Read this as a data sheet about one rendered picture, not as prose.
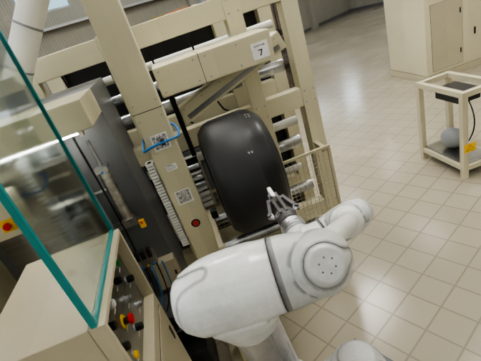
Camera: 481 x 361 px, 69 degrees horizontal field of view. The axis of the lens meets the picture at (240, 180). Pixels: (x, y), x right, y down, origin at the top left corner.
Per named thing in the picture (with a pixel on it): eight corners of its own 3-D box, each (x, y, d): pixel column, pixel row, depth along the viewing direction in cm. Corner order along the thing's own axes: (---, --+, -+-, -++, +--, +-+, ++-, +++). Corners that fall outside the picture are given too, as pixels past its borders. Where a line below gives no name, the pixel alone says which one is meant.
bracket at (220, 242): (224, 263, 176) (218, 248, 171) (211, 224, 211) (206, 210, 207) (230, 260, 176) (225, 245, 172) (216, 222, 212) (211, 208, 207)
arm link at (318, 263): (332, 215, 70) (268, 236, 71) (348, 211, 53) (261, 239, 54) (356, 281, 68) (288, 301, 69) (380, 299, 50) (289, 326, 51)
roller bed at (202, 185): (187, 216, 217) (168, 175, 205) (185, 205, 231) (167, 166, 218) (217, 205, 219) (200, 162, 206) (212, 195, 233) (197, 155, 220)
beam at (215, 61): (163, 99, 175) (151, 69, 168) (161, 91, 198) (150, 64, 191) (276, 58, 180) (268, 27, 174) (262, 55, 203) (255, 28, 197)
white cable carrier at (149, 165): (182, 246, 181) (144, 165, 160) (182, 241, 185) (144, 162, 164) (191, 243, 181) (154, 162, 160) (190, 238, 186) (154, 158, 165)
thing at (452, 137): (464, 180, 314) (462, 93, 279) (420, 157, 368) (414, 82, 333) (499, 166, 316) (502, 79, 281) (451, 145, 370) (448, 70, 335)
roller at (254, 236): (225, 253, 178) (223, 246, 176) (224, 248, 182) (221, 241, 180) (289, 227, 181) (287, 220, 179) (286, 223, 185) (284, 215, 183)
